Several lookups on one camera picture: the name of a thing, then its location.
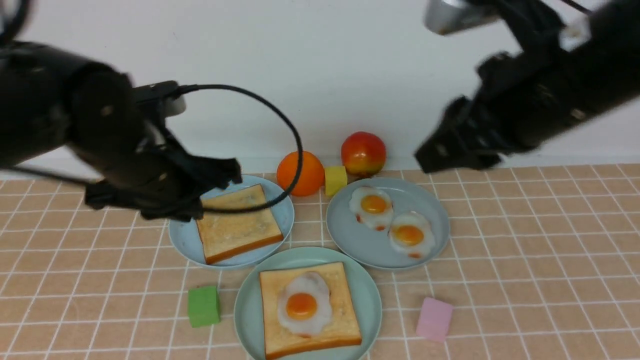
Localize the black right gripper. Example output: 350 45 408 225
414 96 521 174

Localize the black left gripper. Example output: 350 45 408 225
82 120 243 223

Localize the toast slice toy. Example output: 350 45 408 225
259 262 362 360
196 183 285 265

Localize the fried egg toy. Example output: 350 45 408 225
277 271 333 337
348 186 394 231
388 210 436 259

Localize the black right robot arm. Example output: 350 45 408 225
414 0 640 174

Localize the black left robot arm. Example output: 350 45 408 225
1 41 242 222

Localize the blue plate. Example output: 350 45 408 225
168 175 295 271

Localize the orange fruit toy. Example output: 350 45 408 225
276 150 326 197

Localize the red yellow mango toy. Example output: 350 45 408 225
340 131 387 178

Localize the yellow foam cube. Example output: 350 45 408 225
324 165 349 198

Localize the green foam cube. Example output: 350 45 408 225
187 285 222 328

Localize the grey plate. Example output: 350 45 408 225
325 177 451 271

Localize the green plate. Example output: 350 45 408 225
233 246 383 360

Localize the pink foam cube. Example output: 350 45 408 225
415 297 454 343

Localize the black cable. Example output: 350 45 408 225
177 84 305 215

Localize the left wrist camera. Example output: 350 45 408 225
133 80 186 119

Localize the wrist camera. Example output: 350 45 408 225
133 80 186 119
423 0 501 35

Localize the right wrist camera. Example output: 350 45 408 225
423 0 501 35

